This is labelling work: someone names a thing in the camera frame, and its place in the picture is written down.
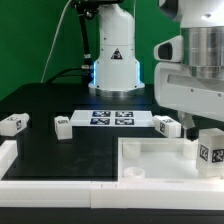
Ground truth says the white square tabletop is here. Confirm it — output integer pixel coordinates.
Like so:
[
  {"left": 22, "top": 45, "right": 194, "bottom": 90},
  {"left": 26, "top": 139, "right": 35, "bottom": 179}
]
[{"left": 118, "top": 138, "right": 224, "bottom": 181}]

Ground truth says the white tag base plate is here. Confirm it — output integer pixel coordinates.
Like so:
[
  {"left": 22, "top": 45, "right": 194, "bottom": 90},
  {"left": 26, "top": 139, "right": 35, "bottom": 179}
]
[{"left": 70, "top": 110, "right": 154, "bottom": 127}]

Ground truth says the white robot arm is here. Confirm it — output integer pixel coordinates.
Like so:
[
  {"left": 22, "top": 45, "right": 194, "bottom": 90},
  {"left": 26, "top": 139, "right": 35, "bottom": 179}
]
[{"left": 75, "top": 0, "right": 224, "bottom": 129}]

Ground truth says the white left fence piece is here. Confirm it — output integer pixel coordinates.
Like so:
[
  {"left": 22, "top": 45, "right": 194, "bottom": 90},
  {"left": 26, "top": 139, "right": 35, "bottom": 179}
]
[{"left": 0, "top": 140, "right": 18, "bottom": 180}]

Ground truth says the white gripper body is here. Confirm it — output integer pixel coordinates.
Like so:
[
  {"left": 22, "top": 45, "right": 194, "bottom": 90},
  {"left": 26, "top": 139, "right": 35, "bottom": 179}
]
[{"left": 154, "top": 62, "right": 224, "bottom": 122}]

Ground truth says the white cable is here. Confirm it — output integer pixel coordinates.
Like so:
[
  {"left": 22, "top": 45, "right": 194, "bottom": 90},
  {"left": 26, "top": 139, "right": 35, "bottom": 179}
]
[{"left": 40, "top": 0, "right": 73, "bottom": 84}]

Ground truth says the black cable bundle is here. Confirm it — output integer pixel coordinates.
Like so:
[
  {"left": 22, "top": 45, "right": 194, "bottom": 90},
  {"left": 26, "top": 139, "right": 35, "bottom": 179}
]
[{"left": 44, "top": 0, "right": 101, "bottom": 84}]

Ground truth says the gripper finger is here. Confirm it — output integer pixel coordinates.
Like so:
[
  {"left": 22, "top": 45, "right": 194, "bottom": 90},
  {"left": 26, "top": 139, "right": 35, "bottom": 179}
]
[{"left": 178, "top": 111, "right": 199, "bottom": 140}]

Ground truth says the white front fence bar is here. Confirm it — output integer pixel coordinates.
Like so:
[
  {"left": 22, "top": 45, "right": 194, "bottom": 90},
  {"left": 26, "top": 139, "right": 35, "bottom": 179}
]
[{"left": 0, "top": 180, "right": 224, "bottom": 211}]

